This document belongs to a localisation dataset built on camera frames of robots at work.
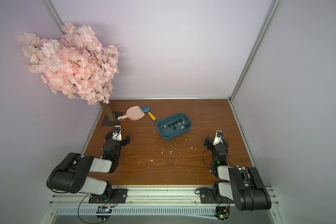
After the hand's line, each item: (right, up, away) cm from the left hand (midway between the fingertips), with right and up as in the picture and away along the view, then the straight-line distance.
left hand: (120, 129), depth 89 cm
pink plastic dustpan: (+2, +11, +22) cm, 24 cm away
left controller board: (-3, -42, -16) cm, 45 cm away
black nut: (+32, +1, +14) cm, 35 cm away
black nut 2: (+37, +4, +15) cm, 40 cm away
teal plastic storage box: (+32, -4, +6) cm, 33 cm away
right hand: (+63, -3, -2) cm, 63 cm away
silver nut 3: (+41, 0, +11) cm, 43 cm away
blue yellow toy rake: (+13, +13, +25) cm, 31 cm away
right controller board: (+60, -40, -19) cm, 75 cm away
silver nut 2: (+39, +2, +14) cm, 42 cm away
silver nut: (+28, +1, +12) cm, 31 cm away
